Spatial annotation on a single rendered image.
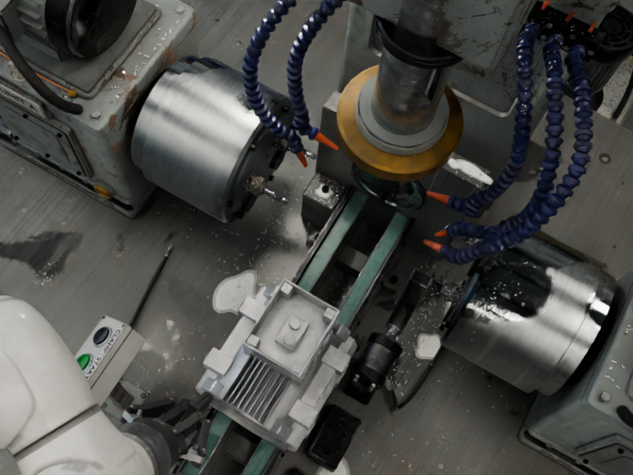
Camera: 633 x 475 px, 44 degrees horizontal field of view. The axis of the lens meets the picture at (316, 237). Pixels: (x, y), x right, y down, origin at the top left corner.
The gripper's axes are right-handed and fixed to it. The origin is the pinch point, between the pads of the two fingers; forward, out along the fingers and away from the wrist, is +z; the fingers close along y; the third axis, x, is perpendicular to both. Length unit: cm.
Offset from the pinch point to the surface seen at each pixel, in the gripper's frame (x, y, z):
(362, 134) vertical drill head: -47.0, -3.0, 0.3
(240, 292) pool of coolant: -7.8, 10.1, 39.2
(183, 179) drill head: -26.2, 23.1, 16.8
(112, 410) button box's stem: 19.4, 18.3, 23.1
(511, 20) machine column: -64, -15, -26
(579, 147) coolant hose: -58, -29, -7
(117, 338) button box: -1.6, 16.8, 3.0
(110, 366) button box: 2.4, 15.6, 2.3
